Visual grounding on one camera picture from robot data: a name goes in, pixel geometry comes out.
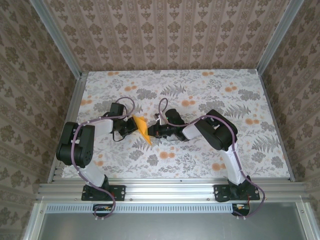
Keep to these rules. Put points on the aluminium cross rail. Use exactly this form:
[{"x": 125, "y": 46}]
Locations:
[{"x": 162, "y": 190}]

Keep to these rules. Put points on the aluminium side rail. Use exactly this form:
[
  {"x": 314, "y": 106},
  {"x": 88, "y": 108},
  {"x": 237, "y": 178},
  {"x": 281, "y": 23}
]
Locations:
[
  {"x": 276, "y": 125},
  {"x": 74, "y": 100}
]

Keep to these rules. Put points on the grey sheet metal panel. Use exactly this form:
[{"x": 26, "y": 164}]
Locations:
[{"x": 162, "y": 227}]

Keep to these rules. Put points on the floral patterned table cover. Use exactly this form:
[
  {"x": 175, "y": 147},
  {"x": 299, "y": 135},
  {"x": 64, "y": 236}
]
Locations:
[{"x": 175, "y": 162}]

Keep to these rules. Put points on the orange cloth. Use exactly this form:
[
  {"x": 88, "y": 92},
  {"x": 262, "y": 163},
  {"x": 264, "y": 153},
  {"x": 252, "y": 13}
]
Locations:
[{"x": 142, "y": 127}]

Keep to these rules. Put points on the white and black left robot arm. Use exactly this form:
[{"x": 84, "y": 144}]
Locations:
[{"x": 91, "y": 175}]

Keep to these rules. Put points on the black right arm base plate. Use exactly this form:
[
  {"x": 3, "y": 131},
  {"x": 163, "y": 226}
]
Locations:
[{"x": 220, "y": 192}]

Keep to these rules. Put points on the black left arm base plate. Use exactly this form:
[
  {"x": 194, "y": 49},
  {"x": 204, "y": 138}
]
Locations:
[{"x": 120, "y": 192}]

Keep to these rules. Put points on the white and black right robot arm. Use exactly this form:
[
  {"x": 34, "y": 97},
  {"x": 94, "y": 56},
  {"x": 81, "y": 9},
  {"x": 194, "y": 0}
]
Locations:
[{"x": 233, "y": 167}]

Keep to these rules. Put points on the small black connector board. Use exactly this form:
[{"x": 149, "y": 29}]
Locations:
[
  {"x": 101, "y": 212},
  {"x": 241, "y": 211}
]

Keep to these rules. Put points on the aluminium corner post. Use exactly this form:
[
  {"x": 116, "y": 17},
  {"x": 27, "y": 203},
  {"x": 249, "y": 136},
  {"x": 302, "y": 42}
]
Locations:
[
  {"x": 58, "y": 37},
  {"x": 277, "y": 37}
]

